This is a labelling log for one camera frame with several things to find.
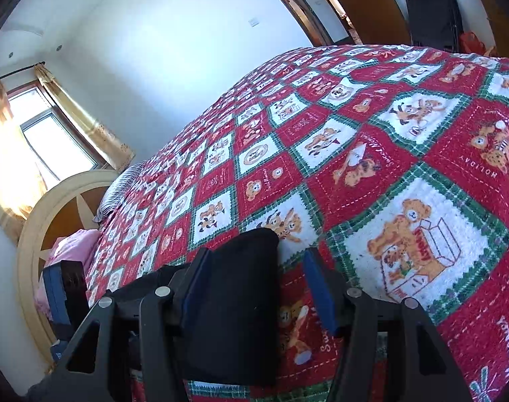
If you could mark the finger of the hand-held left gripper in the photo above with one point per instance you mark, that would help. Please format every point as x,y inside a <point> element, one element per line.
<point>57,297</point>

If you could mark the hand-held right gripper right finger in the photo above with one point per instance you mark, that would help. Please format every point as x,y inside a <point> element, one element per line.
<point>321,293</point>

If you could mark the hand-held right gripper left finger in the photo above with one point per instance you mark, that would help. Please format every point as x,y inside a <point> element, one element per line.
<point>193,289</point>

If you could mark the black pants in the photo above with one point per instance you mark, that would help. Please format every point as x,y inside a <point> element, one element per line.
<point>237,301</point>

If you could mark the folded pink blanket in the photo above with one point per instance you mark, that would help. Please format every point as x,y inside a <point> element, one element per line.
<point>76,247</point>

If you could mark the cream wooden headboard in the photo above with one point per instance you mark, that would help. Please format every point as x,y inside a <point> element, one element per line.
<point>32,234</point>

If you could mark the striped pillow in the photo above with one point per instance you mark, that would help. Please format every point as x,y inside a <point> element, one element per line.
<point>118,188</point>

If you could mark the red printed bedspread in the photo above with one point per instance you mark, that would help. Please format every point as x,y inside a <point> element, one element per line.
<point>321,155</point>

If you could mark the window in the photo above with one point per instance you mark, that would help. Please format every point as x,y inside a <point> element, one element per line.
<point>53,138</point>

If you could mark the narrow yellow curtain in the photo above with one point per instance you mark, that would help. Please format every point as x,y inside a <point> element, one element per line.
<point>95,130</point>

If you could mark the black curtain rod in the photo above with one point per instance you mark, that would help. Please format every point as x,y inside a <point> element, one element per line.
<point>15,74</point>

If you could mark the brown wooden door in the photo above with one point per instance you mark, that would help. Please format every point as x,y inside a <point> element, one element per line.
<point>363,12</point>

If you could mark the red bag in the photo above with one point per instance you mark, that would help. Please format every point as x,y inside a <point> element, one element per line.
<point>474,44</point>

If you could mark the black folding chair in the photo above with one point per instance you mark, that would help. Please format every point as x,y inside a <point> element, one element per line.
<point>430,8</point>

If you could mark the wooden cabinet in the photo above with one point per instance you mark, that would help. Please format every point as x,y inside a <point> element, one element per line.
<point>503,21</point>

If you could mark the brown door frame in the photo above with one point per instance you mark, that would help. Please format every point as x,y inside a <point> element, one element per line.
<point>296,8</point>

